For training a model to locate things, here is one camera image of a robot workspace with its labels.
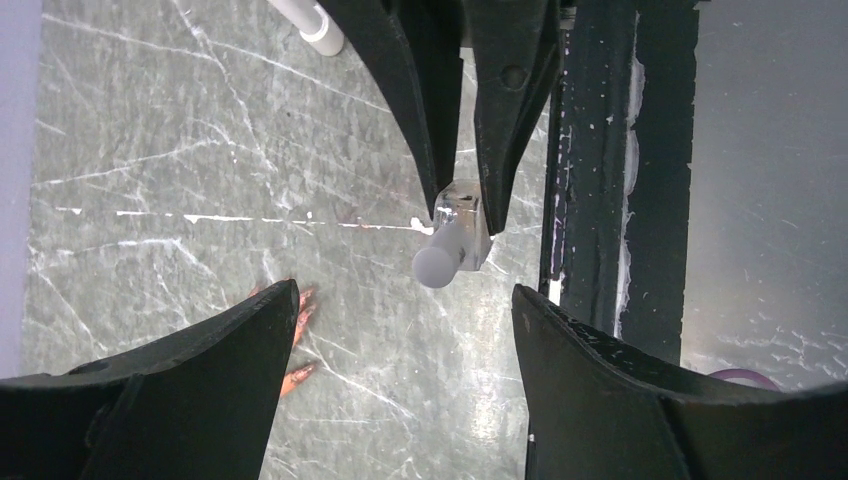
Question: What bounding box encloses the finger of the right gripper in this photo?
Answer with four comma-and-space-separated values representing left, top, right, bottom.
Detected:
463, 1, 560, 235
320, 0, 463, 215

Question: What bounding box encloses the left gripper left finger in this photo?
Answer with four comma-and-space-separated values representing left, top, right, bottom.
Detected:
1, 280, 299, 479

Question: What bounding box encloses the white pvc pipe frame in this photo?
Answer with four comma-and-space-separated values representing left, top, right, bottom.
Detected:
268, 0, 345, 57

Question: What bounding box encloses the clear nail polish bottle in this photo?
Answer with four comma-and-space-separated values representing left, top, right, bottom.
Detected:
412, 180, 493, 289

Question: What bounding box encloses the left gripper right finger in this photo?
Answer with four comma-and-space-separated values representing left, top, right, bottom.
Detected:
512, 285, 847, 479

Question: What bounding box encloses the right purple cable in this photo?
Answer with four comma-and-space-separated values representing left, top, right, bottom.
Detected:
707, 368, 784, 393

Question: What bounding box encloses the mannequin practice hand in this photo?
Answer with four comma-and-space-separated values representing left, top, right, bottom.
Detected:
280, 286, 318, 399

